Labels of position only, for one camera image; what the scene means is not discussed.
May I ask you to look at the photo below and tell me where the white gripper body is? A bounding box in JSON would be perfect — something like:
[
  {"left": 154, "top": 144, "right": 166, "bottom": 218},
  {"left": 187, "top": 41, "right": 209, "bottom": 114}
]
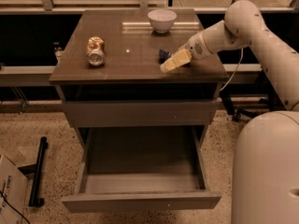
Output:
[{"left": 180, "top": 32, "right": 212, "bottom": 61}]

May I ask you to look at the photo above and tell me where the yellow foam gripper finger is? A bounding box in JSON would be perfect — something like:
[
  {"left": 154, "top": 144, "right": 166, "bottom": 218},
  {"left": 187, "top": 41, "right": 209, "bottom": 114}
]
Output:
[{"left": 159, "top": 49, "right": 192, "bottom": 73}]

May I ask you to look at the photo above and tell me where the blue rxbar blueberry bar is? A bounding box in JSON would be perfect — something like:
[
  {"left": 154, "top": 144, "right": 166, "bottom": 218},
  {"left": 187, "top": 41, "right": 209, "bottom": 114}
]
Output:
[{"left": 159, "top": 49, "right": 192, "bottom": 67}]

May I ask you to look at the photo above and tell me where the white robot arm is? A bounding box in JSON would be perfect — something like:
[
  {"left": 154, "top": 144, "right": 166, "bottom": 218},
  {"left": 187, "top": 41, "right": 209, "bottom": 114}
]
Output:
[{"left": 161, "top": 0, "right": 299, "bottom": 224}]

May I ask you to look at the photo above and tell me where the grey drawer cabinet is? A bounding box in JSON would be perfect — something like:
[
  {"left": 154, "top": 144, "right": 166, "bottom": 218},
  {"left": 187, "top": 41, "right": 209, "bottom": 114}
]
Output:
[{"left": 50, "top": 10, "right": 227, "bottom": 144}]

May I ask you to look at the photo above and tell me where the closed grey top drawer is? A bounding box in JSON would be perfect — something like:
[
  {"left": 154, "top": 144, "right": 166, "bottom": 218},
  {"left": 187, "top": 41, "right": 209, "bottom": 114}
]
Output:
[{"left": 63, "top": 100, "right": 217, "bottom": 128}]

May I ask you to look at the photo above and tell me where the open grey middle drawer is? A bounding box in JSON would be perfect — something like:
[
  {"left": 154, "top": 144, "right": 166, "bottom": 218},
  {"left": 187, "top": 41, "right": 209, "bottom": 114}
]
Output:
[{"left": 62, "top": 126, "right": 221, "bottom": 213}]

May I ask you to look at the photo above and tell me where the white ceramic bowl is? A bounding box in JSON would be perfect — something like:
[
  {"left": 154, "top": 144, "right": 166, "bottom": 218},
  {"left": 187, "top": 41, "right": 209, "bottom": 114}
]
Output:
[{"left": 148, "top": 9, "right": 177, "bottom": 33}]

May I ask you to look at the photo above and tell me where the black office chair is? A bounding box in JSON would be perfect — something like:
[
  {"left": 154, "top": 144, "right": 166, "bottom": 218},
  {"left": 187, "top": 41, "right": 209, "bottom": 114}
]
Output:
[{"left": 220, "top": 57, "right": 282, "bottom": 122}]

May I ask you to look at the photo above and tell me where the crushed metal soda can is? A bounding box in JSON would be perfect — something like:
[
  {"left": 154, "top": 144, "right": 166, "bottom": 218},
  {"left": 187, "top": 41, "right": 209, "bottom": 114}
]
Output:
[{"left": 87, "top": 36, "right": 105, "bottom": 66}]

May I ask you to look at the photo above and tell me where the small bottle behind cabinet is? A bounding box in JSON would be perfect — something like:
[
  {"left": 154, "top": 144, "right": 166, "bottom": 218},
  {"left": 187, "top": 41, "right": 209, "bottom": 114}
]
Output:
[{"left": 53, "top": 42, "right": 64, "bottom": 62}]

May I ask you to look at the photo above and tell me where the black metal stand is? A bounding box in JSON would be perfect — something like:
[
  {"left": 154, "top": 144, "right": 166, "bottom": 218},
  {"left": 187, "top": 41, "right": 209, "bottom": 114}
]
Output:
[{"left": 19, "top": 136, "right": 49, "bottom": 207}]

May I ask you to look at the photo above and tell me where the white cardboard box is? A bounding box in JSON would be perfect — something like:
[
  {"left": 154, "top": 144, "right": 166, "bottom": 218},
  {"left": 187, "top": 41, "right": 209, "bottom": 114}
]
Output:
[{"left": 0, "top": 155, "right": 28, "bottom": 224}]

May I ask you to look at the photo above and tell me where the white cable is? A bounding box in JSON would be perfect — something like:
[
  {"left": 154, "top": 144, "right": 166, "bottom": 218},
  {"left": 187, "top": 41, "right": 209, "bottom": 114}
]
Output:
[{"left": 220, "top": 47, "right": 245, "bottom": 92}]

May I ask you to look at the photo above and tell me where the black thin cable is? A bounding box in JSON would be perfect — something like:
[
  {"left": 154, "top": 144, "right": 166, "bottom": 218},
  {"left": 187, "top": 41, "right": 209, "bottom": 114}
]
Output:
[{"left": 0, "top": 190, "right": 31, "bottom": 224}]

